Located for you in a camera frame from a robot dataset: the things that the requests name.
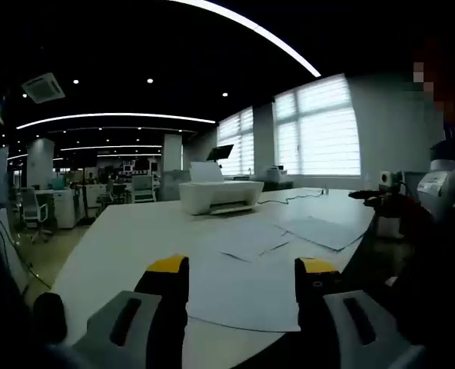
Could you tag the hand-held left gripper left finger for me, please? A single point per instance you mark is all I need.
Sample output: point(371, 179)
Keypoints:
point(166, 307)

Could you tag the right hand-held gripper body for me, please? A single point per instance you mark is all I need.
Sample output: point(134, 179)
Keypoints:
point(389, 180)

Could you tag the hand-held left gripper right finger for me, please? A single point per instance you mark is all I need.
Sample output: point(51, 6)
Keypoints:
point(316, 307)

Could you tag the person's right hand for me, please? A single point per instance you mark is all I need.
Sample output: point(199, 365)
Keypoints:
point(400, 207)

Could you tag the white chest device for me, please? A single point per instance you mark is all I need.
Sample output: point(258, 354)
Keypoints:
point(439, 184)

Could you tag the white table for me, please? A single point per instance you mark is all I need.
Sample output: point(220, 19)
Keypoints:
point(135, 230)

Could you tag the window with white blinds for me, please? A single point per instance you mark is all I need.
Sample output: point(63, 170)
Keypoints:
point(319, 130)
point(235, 142)

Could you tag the white boxy appliance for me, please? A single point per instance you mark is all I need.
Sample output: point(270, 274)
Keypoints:
point(276, 173)

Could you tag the dark rounded object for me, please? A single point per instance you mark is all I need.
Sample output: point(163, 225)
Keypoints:
point(50, 315)

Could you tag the operator in black shirt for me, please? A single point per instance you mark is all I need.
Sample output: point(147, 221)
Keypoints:
point(442, 292)

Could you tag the white inkjet printer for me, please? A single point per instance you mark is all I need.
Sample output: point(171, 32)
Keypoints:
point(220, 194)

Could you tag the black tablet on tripod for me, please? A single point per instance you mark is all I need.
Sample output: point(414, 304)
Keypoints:
point(220, 151)

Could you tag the white office chair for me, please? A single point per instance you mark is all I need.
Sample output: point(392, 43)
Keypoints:
point(33, 207)

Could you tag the curved ceiling light strip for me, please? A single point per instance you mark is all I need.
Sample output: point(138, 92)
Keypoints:
point(116, 114)
point(273, 38)

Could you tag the ceiling air conditioner unit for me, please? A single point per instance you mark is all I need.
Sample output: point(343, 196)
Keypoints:
point(43, 87)

